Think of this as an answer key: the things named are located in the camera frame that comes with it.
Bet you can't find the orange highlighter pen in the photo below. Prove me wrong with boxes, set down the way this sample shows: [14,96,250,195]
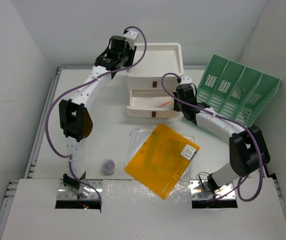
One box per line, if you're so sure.
[156,100,172,109]

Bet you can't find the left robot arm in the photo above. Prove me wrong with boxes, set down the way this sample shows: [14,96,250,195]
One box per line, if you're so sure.
[59,31,137,190]

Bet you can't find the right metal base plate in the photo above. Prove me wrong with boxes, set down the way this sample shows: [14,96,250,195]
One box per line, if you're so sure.
[189,178,237,201]

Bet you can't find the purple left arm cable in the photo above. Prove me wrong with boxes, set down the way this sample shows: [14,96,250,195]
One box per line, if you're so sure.
[44,25,148,208]

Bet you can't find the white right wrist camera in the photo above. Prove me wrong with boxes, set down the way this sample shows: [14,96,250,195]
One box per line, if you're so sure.
[178,76,192,85]

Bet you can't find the green file rack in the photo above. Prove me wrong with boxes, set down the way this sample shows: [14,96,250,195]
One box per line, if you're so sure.
[197,55,281,127]

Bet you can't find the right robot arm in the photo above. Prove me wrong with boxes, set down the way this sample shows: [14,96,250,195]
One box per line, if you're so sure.
[173,83,271,193]

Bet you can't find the clear zip document pouch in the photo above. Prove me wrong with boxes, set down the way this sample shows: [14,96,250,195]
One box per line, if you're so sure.
[124,126,194,181]

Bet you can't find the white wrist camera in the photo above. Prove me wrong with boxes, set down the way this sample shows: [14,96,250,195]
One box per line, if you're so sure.
[178,76,192,85]
[123,30,139,48]

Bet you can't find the yellow clip file folder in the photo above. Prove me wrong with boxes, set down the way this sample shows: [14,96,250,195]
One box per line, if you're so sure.
[124,124,200,200]

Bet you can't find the small clear pin jar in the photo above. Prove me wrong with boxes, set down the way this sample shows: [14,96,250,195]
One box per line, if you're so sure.
[102,159,116,175]

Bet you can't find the white drawer cabinet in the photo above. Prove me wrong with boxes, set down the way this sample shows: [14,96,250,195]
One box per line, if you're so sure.
[126,42,184,119]

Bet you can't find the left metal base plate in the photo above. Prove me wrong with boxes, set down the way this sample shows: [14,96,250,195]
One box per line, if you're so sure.
[56,180,102,201]

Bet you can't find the metal base plate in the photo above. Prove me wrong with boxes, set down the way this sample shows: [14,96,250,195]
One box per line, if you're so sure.
[189,178,237,201]
[56,180,102,201]

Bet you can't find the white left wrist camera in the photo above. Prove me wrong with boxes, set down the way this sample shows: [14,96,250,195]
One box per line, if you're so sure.
[123,30,139,48]

